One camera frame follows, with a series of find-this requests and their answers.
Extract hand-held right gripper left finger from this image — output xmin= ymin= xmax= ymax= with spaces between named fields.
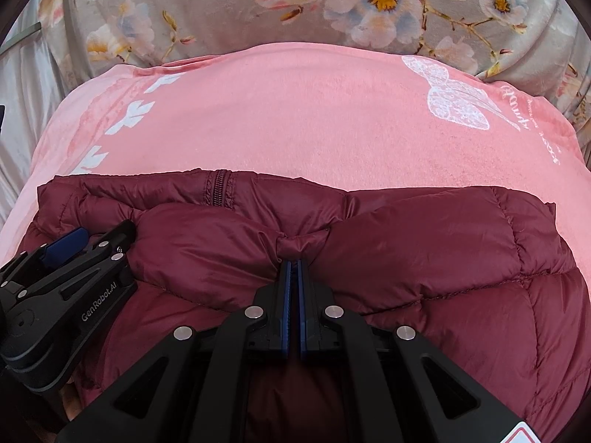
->
xmin=55 ymin=258 xmax=294 ymax=443

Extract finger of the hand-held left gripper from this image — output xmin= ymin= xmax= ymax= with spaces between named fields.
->
xmin=85 ymin=219 xmax=137 ymax=261
xmin=41 ymin=227 xmax=89 ymax=266

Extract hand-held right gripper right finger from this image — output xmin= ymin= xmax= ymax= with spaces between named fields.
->
xmin=298 ymin=258 xmax=528 ymax=443

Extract maroon puffer jacket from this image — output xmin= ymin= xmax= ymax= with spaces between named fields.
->
xmin=21 ymin=168 xmax=591 ymax=443

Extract white satin curtain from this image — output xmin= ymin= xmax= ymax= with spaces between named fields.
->
xmin=0 ymin=32 xmax=63 ymax=231

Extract pink printed blanket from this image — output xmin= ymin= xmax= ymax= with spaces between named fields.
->
xmin=0 ymin=42 xmax=588 ymax=268

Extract grey metal bar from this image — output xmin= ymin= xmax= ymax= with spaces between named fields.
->
xmin=8 ymin=25 xmax=42 ymax=49

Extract grey floral sheet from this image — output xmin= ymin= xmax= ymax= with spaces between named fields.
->
xmin=34 ymin=0 xmax=591 ymax=167

